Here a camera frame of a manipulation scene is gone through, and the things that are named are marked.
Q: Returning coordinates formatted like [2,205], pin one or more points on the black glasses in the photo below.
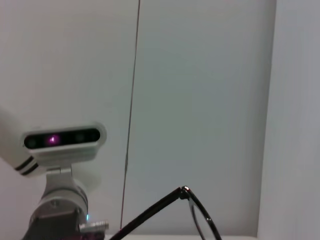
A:
[150,208]

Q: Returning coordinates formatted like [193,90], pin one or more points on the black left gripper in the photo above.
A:
[55,226]

